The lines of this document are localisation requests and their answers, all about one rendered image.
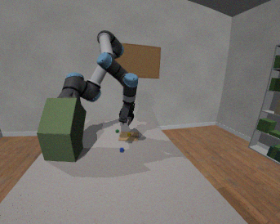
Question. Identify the tan flat mat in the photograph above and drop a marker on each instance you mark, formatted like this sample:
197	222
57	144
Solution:
133	137

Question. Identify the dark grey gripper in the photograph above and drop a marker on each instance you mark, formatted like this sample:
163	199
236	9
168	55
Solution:
131	115

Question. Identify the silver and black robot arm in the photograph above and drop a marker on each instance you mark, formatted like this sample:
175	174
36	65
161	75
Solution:
76	87

